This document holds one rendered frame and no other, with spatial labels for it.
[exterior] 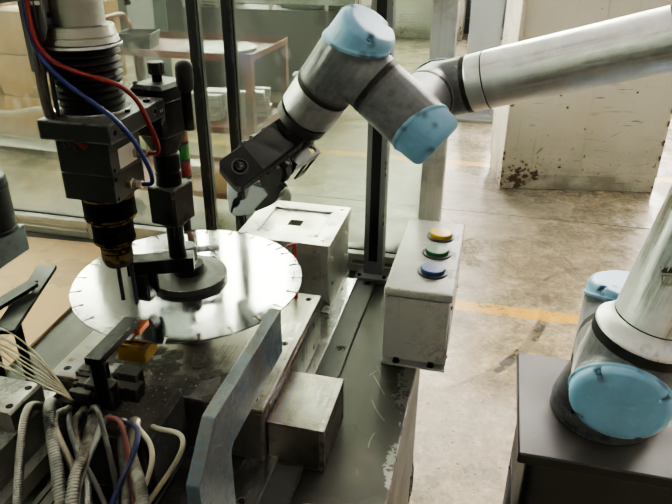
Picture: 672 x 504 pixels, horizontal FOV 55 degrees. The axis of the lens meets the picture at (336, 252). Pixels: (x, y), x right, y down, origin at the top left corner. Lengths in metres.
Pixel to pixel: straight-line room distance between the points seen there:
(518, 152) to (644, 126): 0.70
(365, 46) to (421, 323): 0.48
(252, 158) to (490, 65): 0.32
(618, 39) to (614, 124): 3.22
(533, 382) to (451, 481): 0.90
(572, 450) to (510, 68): 0.54
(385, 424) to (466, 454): 1.08
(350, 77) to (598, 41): 0.29
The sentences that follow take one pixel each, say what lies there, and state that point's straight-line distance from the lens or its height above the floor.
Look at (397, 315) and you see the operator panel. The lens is 1.06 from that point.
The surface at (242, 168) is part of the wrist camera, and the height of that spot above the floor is 1.14.
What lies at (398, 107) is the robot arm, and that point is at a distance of 0.77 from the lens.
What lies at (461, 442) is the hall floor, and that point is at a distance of 2.10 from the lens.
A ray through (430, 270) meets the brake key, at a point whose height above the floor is 0.91.
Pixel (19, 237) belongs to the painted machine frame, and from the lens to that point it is 0.98.
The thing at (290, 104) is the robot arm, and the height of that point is 1.21.
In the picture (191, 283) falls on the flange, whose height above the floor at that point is 0.96.
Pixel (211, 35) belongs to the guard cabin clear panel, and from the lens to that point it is 1.35.
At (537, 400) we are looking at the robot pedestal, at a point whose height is 0.75.
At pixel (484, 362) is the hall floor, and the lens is 2.44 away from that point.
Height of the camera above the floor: 1.42
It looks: 27 degrees down
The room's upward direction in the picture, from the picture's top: straight up
